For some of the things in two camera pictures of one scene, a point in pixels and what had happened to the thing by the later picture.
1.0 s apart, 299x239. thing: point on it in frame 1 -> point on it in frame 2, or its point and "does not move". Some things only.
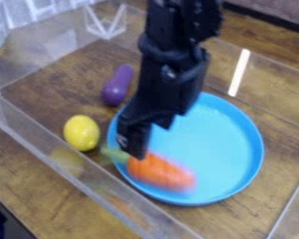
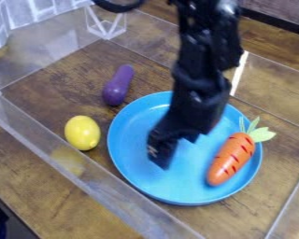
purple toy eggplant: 114,93 does not move
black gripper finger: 134,137 -> 162,143
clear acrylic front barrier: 53,193 does not move
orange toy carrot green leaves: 154,169 -> 235,149
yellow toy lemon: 82,133 does not move
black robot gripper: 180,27 -> 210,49
